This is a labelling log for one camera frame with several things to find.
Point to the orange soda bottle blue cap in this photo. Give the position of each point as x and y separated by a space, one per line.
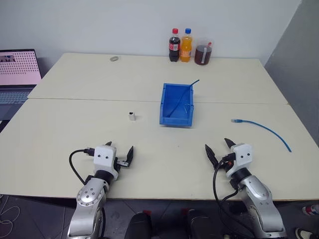
186 49

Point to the blue plastic storage bin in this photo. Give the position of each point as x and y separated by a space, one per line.
174 120

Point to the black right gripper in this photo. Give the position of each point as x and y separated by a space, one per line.
228 161

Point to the dark rounded shape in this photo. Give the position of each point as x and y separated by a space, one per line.
200 225
139 226

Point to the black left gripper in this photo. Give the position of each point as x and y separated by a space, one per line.
121 163

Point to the clear jar brown liquid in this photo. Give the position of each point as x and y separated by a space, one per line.
203 54

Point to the small grey tape roll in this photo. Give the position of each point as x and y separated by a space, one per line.
114 59

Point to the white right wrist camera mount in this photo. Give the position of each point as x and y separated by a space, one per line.
243 155

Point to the small white adapter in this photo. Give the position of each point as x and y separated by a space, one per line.
131 117

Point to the white red sneaker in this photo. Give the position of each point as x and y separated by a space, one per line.
311 209

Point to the black white sneaker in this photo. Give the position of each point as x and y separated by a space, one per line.
304 234

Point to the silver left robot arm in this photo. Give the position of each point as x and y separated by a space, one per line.
87 199

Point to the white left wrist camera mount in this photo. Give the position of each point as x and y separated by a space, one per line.
104 155

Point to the open laptop pink screen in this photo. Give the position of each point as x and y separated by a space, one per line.
17 69

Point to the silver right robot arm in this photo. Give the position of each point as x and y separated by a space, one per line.
259 199

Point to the cola bottle red cap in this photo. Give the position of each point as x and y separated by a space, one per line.
174 48

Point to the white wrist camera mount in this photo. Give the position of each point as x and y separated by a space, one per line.
104 155
243 155

